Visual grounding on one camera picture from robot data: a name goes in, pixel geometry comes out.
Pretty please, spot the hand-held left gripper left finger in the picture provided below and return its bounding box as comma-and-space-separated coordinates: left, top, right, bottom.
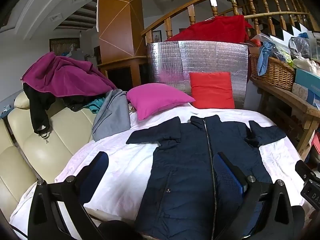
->
27, 151, 110, 240

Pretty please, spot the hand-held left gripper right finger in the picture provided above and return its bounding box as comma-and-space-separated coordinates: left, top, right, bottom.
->
213, 151, 295, 240

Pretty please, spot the navy zip-up jacket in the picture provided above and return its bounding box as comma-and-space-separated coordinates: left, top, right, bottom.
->
126, 114, 287, 240

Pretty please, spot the white fleece blanket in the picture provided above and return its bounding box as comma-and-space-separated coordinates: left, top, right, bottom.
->
9, 102, 308, 240

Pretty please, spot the cream leather sofa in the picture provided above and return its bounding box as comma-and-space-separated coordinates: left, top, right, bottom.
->
0, 90, 100, 220

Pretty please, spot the grey garment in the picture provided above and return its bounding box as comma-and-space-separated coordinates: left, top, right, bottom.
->
91, 89, 132, 142

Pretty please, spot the teal garment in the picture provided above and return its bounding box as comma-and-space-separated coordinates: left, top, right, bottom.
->
84, 97, 107, 113

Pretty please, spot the black garment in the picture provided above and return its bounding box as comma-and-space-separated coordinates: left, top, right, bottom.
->
23, 82, 100, 138

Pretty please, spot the red pillow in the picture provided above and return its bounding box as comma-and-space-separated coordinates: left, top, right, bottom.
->
189, 72, 235, 109

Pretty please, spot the magenta pillow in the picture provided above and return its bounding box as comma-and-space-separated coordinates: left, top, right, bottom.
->
126, 83, 196, 121

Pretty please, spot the wooden side table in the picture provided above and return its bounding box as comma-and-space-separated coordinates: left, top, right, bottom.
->
250, 76, 320, 162

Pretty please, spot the magenta garment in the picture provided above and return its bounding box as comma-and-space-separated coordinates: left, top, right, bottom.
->
22, 52, 118, 98

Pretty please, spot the white and blue box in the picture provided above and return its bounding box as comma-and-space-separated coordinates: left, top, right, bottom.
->
291, 82, 320, 110

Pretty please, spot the light blue box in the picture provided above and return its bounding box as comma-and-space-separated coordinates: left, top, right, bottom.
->
294, 69, 320, 93

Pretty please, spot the wicker basket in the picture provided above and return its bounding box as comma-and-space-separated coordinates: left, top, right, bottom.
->
249, 54, 297, 92

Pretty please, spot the blue cloth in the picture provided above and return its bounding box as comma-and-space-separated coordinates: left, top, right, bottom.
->
257, 41, 279, 77

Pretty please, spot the silver foil insulation panel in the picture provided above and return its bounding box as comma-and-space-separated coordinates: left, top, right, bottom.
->
147, 40, 249, 109

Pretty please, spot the cream plastic bag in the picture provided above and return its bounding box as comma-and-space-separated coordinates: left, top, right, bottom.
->
292, 58, 320, 74

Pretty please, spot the neon yellow item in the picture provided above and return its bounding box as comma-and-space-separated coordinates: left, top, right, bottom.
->
277, 49, 293, 63

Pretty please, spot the wooden chair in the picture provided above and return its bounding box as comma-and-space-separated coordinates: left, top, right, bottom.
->
96, 0, 148, 90

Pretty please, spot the dark plastic bag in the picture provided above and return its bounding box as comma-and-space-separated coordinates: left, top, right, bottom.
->
289, 37, 312, 60

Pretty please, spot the red cloth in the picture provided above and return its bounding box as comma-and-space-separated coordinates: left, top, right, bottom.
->
165, 15, 253, 43

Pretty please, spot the wooden stair railing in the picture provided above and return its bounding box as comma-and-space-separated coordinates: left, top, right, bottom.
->
141, 0, 320, 46

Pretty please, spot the dark wall picture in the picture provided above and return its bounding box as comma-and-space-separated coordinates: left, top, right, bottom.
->
49, 38, 80, 55

